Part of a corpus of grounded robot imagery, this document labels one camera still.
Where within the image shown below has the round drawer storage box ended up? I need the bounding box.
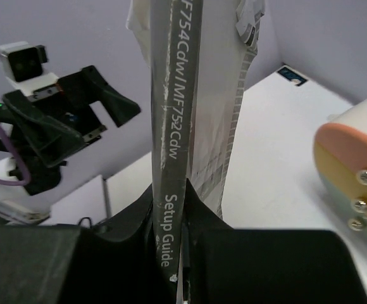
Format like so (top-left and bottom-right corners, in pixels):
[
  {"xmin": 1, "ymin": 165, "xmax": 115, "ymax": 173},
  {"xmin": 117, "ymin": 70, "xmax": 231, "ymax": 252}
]
[{"xmin": 313, "ymin": 87, "xmax": 367, "ymax": 234}]

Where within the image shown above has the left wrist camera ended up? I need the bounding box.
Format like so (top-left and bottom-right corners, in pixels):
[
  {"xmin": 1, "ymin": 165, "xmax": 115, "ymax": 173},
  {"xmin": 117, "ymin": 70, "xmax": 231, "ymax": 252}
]
[{"xmin": 0, "ymin": 41, "xmax": 58, "ymax": 100}]

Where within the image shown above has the white paper booklet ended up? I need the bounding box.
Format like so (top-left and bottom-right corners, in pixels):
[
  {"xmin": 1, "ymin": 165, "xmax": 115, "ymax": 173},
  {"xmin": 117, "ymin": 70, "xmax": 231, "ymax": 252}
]
[{"xmin": 127, "ymin": 1, "xmax": 265, "ymax": 303}]

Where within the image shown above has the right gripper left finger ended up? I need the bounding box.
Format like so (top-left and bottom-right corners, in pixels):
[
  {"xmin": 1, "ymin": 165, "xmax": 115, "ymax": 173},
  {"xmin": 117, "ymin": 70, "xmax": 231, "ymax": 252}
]
[{"xmin": 0, "ymin": 188, "xmax": 174, "ymax": 303}]

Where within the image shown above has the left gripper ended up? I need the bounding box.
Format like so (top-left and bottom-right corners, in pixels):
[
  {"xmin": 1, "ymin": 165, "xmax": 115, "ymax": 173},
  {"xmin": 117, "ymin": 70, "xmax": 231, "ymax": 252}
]
[{"xmin": 0, "ymin": 65, "xmax": 139, "ymax": 195}]

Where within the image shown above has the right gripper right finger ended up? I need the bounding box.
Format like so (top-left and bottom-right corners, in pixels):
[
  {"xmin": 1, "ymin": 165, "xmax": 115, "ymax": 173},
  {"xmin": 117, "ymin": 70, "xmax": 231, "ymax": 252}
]
[{"xmin": 184, "ymin": 183, "xmax": 367, "ymax": 303}]

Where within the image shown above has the black label sticker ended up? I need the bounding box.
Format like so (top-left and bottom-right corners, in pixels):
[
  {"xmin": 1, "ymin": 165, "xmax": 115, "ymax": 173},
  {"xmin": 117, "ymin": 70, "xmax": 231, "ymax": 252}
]
[{"xmin": 277, "ymin": 65, "xmax": 308, "ymax": 87}]

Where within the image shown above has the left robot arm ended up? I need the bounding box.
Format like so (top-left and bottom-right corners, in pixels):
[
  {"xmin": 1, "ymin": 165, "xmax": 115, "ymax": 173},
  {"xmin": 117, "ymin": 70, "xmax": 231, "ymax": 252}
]
[{"xmin": 0, "ymin": 65, "xmax": 140, "ymax": 225}]

